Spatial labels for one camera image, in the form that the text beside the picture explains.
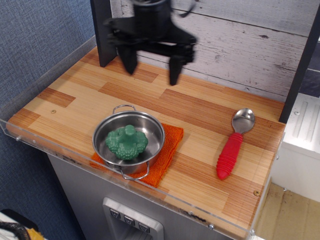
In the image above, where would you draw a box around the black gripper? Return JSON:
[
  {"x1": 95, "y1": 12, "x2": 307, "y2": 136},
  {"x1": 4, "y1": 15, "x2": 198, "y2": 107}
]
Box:
[{"x1": 103, "y1": 0, "x2": 197, "y2": 86}]

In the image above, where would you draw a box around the green toy broccoli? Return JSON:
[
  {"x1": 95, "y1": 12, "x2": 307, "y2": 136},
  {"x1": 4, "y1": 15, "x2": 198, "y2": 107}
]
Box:
[{"x1": 105, "y1": 124, "x2": 149, "y2": 161}]

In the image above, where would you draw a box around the stainless steel pan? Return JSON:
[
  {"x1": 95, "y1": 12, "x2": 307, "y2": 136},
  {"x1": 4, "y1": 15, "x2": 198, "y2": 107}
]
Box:
[{"x1": 92, "y1": 104, "x2": 166, "y2": 181}]

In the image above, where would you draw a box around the orange woven cloth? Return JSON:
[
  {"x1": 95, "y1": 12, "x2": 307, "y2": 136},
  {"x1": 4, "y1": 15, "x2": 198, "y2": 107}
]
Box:
[{"x1": 90, "y1": 123, "x2": 184, "y2": 188}]

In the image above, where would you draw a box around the grey toy cabinet front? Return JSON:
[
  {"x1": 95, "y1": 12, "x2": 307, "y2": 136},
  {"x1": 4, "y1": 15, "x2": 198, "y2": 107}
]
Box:
[{"x1": 49, "y1": 155, "x2": 228, "y2": 240}]

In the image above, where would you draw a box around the silver dispenser button panel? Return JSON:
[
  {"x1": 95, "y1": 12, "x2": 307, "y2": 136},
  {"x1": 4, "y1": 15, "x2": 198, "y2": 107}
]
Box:
[{"x1": 102, "y1": 197, "x2": 165, "y2": 240}]

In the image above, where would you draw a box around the white toy sink unit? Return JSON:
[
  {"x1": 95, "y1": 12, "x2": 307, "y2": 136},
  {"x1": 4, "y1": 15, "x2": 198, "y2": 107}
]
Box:
[{"x1": 270, "y1": 93, "x2": 320, "y2": 202}]

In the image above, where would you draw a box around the clear acrylic edge guard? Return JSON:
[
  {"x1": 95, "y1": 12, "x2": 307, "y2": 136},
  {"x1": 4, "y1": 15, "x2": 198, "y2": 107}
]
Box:
[{"x1": 4, "y1": 49, "x2": 285, "y2": 240}]

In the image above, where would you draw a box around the yellow object at corner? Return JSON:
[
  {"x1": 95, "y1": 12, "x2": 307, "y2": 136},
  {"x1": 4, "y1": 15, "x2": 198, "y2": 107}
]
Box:
[{"x1": 26, "y1": 228, "x2": 45, "y2": 240}]

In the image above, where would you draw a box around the black flat ribbon cable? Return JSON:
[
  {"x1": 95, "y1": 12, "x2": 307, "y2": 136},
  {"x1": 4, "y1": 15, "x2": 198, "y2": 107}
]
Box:
[{"x1": 172, "y1": 2, "x2": 197, "y2": 19}]

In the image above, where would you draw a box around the dark left cabinet post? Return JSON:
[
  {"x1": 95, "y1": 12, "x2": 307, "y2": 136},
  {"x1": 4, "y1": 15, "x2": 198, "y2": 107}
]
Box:
[{"x1": 90, "y1": 0, "x2": 117, "y2": 68}]

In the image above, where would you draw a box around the dark cabinet post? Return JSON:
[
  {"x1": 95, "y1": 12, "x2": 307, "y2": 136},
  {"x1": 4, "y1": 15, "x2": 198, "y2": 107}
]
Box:
[
  {"x1": 278, "y1": 6, "x2": 320, "y2": 124},
  {"x1": 90, "y1": 0, "x2": 117, "y2": 68}
]

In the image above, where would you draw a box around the red handled metal spoon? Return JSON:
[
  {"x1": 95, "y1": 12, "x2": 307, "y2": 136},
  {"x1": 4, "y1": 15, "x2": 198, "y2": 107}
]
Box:
[{"x1": 216, "y1": 108, "x2": 255, "y2": 180}]

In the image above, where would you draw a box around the dark right cabinet post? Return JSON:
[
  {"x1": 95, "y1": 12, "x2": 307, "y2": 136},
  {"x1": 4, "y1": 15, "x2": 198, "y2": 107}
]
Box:
[{"x1": 278, "y1": 6, "x2": 320, "y2": 124}]

